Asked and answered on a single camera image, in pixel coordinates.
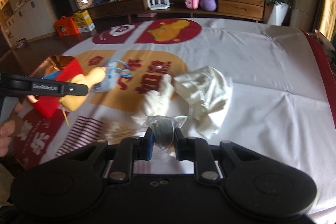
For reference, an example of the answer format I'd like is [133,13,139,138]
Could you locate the clear plastic bag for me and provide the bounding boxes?
[142,115,187,151]

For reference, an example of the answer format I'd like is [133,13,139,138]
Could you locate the cream white cloth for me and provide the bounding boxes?
[174,66,233,139]

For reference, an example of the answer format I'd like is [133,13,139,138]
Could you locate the yellow duck plush keychain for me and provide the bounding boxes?
[59,67,106,125]

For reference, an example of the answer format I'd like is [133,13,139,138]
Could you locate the blue rubber glove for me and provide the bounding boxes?
[43,71,60,80]

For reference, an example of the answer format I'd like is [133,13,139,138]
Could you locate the white gauze cloth bundle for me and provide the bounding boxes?
[132,74,175,126]

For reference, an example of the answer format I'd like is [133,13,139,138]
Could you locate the person's left hand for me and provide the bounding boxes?
[1,96,29,157]

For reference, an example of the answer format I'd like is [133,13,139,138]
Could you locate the red metal tin box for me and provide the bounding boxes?
[27,55,84,119]

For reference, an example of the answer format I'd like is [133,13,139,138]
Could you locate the orange gift box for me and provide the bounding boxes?
[54,16,80,38]

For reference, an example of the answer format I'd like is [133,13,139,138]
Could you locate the printed child face mask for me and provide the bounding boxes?
[92,58,133,93]

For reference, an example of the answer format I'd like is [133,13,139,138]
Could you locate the yellow carton box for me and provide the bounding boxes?
[73,10,96,33]

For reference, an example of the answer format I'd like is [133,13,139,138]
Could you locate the printed white red tablecloth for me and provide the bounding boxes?
[14,19,335,223]

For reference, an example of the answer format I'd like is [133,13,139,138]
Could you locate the purple kettlebell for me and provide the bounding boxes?
[200,0,217,11]

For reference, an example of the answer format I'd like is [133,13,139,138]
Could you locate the white wifi router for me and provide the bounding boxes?
[146,0,170,11]

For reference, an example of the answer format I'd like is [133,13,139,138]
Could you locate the wooden TV console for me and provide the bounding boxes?
[87,0,266,22]

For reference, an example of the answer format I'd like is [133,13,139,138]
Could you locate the wall cabinet shelving unit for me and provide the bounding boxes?
[1,0,54,46]

